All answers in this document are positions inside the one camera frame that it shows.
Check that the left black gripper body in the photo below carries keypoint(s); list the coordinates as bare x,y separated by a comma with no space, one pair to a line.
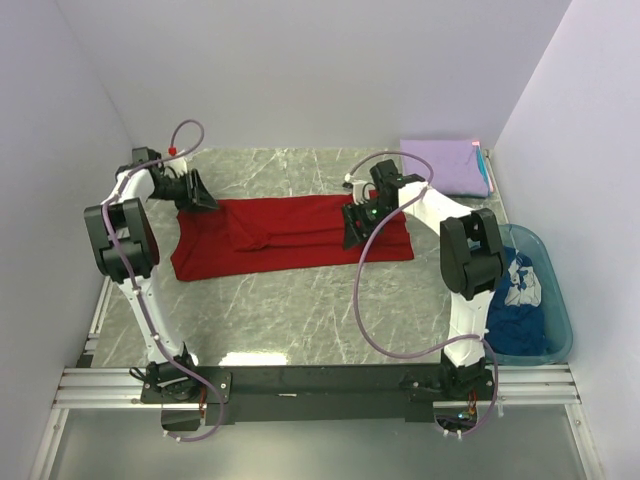
178,190

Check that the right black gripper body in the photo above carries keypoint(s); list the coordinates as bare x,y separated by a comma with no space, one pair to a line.
376,210

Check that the red t shirt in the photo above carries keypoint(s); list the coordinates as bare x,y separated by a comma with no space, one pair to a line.
245,236

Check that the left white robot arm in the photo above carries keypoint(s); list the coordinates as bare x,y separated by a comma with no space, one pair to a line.
125,248

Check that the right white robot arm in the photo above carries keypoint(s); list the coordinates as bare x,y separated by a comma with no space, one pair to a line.
472,258

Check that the folded purple t shirt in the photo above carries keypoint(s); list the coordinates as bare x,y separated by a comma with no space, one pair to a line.
454,164

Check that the folded light blue t shirt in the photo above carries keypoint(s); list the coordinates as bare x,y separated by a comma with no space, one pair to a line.
482,165

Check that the folded pink t shirt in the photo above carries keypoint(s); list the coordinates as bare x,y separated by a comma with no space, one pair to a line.
490,186

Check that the blue plastic bin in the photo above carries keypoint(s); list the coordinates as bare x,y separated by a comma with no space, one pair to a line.
557,324

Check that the black base beam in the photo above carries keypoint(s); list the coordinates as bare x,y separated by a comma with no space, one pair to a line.
305,393

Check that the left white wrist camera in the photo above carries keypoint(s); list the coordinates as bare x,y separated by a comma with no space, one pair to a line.
175,160

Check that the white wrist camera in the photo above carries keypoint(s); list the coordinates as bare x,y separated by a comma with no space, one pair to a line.
175,160
360,189

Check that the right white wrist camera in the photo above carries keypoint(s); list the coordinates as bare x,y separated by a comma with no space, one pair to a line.
360,189

